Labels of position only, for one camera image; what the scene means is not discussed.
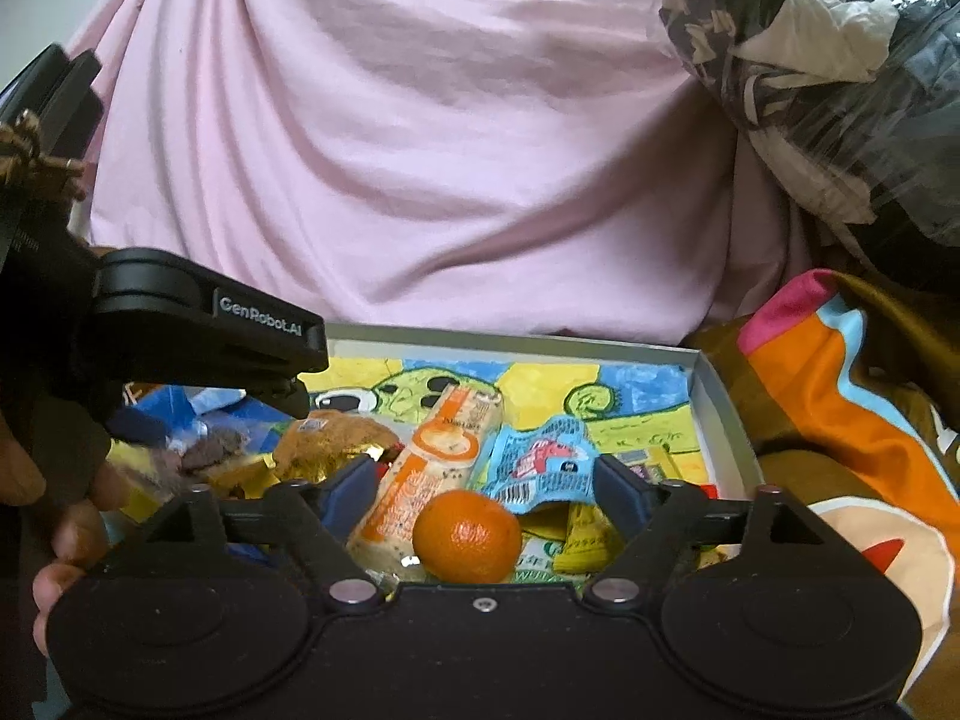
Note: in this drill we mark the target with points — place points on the light blue candy packet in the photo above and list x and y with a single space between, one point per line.
540 465

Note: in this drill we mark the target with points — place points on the orange biscuit packet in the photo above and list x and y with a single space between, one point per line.
420 465

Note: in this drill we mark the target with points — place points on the pink cloth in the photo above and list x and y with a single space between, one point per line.
412 127

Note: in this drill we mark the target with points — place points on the person's left hand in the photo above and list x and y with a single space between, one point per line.
75 532

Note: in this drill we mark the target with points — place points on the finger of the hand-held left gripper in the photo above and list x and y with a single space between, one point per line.
289 397

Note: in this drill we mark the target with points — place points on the gold foil packet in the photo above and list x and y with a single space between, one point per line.
330 439

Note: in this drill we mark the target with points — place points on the clear dark snack packet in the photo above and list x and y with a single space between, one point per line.
214 454

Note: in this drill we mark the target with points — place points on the grey box with cartoon drawing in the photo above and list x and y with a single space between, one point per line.
660 420

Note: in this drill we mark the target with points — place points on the yellow snack packet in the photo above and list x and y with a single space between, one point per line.
589 540

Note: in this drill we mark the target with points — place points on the colourful cartoon printed blanket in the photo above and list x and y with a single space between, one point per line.
862 427

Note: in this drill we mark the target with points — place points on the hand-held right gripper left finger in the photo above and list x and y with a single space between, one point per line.
354 487

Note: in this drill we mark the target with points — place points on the orange tangerine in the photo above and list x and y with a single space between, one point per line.
465 540

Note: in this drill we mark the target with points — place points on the long dark blue packet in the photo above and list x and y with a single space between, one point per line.
172 405

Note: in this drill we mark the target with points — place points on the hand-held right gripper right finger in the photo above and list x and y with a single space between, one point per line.
615 491

